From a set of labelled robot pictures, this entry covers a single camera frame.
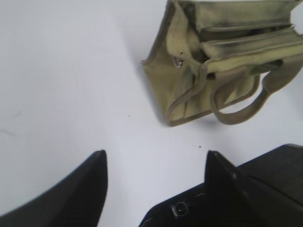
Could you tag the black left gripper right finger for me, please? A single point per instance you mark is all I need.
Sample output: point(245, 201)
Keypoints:
point(264, 192)

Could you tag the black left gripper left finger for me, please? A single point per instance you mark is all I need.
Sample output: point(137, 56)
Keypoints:
point(76, 201)

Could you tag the yellow canvas tote bag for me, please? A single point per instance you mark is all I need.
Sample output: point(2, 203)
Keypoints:
point(222, 57)

